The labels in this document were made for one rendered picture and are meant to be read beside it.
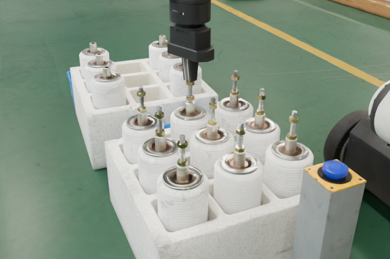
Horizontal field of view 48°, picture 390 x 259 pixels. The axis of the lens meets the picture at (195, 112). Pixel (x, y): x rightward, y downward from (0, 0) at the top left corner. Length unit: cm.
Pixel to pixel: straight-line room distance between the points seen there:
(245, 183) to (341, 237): 19
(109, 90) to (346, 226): 73
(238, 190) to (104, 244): 38
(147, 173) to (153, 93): 53
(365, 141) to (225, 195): 44
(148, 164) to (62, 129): 72
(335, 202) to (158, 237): 30
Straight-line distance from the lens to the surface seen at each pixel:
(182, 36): 95
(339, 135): 120
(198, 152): 92
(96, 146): 126
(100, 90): 123
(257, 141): 96
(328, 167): 73
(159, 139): 88
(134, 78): 147
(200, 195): 79
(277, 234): 91
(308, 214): 77
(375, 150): 113
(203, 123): 101
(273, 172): 89
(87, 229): 111
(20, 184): 130
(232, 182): 82
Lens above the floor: 72
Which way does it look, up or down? 27 degrees down
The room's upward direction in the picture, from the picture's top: straight up
